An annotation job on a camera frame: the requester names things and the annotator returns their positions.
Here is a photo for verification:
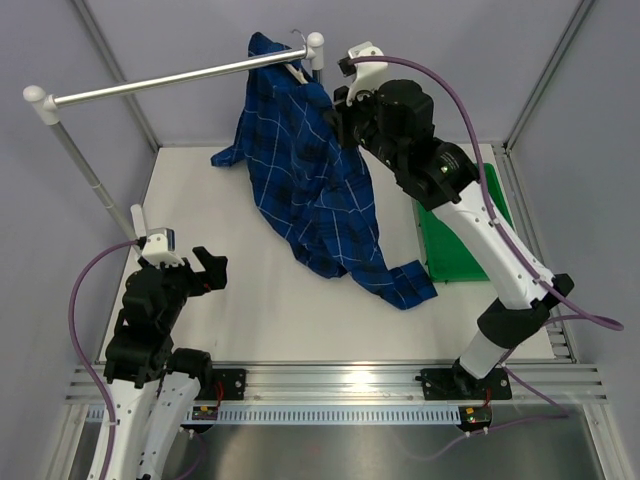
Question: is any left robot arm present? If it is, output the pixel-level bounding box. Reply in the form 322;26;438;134
89;246;228;479

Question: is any white slotted cable duct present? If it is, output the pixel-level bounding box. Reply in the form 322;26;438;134
182;405;461;425

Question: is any white hanger with metal hook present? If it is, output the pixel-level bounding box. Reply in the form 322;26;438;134
284;28;308;85

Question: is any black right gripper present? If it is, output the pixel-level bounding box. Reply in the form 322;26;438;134
324;79;405;175

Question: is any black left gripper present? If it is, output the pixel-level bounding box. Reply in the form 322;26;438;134
151;246;227;331

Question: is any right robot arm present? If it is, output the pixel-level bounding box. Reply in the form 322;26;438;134
325;80;558;400

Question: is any blue plaid shirt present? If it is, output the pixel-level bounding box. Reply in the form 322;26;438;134
211;61;437;310

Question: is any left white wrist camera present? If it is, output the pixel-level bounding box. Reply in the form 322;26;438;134
130;204;184;269

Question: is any green plastic tray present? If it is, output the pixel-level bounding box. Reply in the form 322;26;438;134
413;163;512;285

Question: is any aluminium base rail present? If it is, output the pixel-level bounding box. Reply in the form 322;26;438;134
217;362;608;405

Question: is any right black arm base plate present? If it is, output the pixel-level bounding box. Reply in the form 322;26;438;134
415;367;513;401

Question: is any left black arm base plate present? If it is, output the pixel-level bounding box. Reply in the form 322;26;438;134
196;368;247;401

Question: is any silver clothes rack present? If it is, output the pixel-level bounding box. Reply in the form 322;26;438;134
22;32;325;241

